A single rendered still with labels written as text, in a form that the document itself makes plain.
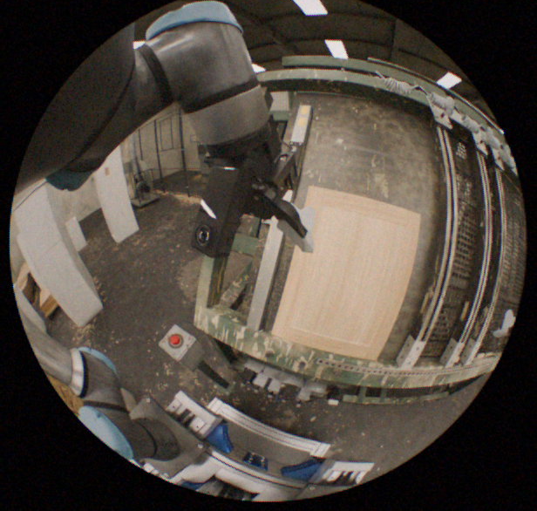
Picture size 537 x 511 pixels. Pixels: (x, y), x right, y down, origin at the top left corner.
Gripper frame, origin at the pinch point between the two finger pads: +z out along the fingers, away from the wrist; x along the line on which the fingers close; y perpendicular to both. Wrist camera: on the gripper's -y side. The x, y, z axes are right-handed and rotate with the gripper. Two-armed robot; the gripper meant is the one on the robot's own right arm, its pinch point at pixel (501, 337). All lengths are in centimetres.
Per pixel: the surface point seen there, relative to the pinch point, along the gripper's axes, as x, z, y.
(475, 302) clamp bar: -12.4, 26.2, 19.8
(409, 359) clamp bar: 14.0, 36.8, -5.9
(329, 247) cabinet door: 60, 25, 21
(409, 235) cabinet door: 33, 21, 33
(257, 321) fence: 76, 37, -10
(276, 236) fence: 78, 23, 18
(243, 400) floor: 76, 107, -79
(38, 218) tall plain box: 275, -49, -68
